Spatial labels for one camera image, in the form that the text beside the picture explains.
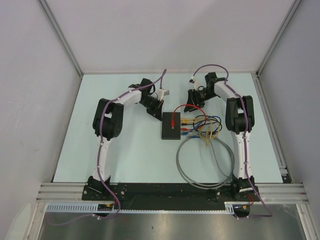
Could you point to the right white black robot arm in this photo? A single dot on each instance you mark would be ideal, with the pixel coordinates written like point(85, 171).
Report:
point(239, 120)

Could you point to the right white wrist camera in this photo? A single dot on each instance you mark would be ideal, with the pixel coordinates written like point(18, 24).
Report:
point(196, 84)

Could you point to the slotted grey cable duct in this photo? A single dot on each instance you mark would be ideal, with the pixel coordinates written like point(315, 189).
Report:
point(97, 208)

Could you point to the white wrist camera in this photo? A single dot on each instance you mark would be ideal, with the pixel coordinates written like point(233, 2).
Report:
point(161, 92)
point(196, 84)

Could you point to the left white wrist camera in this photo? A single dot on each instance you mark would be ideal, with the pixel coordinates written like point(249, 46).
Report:
point(161, 92)

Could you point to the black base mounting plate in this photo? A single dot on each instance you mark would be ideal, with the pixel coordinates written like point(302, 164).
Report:
point(176, 197)

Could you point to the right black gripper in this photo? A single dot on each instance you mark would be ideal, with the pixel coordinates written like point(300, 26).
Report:
point(193, 99)

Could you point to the black network switch box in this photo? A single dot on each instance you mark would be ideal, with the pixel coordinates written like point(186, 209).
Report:
point(170, 127)

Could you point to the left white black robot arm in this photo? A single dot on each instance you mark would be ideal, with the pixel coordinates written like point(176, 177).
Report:
point(108, 124)

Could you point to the aluminium front frame rail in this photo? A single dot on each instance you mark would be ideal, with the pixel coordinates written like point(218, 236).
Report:
point(271, 193)

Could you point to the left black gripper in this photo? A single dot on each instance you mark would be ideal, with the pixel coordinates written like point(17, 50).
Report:
point(157, 111)

